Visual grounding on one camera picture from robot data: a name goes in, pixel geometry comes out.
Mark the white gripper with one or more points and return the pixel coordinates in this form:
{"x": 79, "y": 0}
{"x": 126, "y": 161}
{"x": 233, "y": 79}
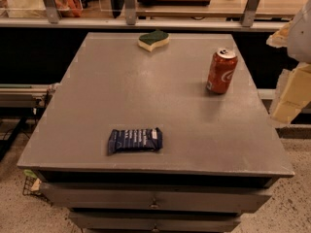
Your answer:
{"x": 301, "y": 36}

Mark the green and yellow sponge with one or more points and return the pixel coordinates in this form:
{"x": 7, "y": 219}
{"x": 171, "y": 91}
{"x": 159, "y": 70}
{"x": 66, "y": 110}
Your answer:
{"x": 153, "y": 40}

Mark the red coke can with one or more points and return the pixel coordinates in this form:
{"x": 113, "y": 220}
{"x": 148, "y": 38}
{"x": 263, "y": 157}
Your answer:
{"x": 223, "y": 64}

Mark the grey drawer cabinet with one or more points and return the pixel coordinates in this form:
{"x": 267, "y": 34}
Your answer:
{"x": 219, "y": 159}

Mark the blue snack bar wrapper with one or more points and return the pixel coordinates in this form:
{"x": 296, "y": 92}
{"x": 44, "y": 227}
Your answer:
{"x": 135, "y": 140}

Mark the top drawer knob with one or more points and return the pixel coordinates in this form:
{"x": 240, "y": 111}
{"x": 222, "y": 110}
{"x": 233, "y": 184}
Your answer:
{"x": 154, "y": 205}

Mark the drawer knob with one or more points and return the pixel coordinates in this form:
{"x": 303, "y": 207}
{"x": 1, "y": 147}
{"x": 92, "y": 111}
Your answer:
{"x": 155, "y": 229}
{"x": 154, "y": 205}

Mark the lower drawer knob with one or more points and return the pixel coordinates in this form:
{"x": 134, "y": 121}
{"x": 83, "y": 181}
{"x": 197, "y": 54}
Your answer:
{"x": 155, "y": 229}

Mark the metal rail frame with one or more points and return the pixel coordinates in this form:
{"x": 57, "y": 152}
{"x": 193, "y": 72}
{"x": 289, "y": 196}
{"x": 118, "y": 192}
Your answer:
{"x": 220, "y": 15}

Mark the orange bag behind rail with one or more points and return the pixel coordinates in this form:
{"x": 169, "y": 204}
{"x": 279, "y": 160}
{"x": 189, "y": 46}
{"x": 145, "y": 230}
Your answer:
{"x": 69, "y": 8}

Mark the wire basket on floor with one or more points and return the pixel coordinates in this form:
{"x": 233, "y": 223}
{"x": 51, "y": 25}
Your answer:
{"x": 31, "y": 188}

